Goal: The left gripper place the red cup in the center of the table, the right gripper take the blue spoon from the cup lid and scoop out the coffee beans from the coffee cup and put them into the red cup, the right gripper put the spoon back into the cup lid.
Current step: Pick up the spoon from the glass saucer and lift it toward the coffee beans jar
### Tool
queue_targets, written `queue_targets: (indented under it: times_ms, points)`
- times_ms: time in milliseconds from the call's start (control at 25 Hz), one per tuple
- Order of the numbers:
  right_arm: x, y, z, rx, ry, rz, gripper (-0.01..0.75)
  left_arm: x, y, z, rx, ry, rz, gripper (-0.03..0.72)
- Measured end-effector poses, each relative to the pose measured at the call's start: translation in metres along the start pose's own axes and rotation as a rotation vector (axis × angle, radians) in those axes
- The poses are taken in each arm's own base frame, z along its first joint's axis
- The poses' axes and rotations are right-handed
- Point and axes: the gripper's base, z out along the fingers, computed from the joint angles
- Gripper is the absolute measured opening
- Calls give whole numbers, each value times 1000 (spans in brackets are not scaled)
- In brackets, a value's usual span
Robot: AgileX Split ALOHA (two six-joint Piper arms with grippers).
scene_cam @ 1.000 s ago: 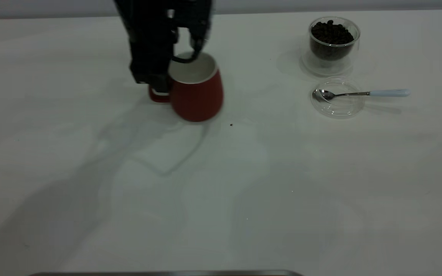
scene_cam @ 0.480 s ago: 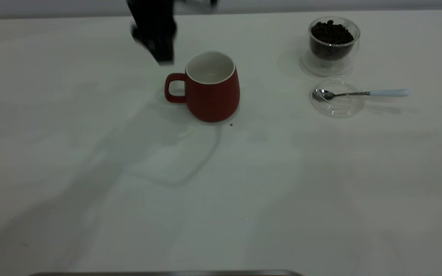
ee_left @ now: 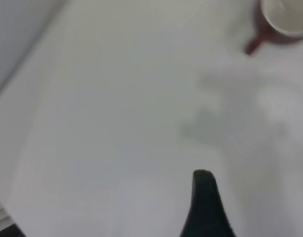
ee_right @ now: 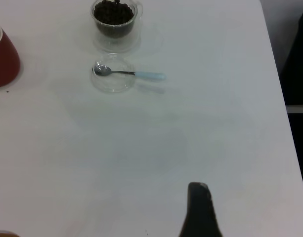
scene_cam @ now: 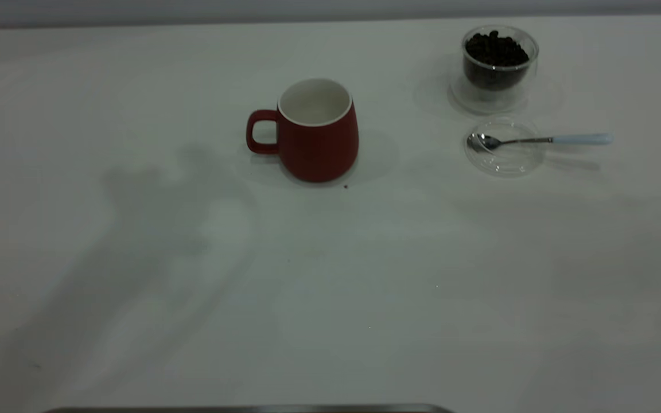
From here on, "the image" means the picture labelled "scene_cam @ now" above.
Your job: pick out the red ceramic mug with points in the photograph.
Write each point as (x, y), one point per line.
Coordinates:
(319, 149)

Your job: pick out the double-walled glass cup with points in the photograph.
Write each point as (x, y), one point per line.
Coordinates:
(494, 98)

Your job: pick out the coffee beans pile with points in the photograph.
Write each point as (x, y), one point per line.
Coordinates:
(496, 54)

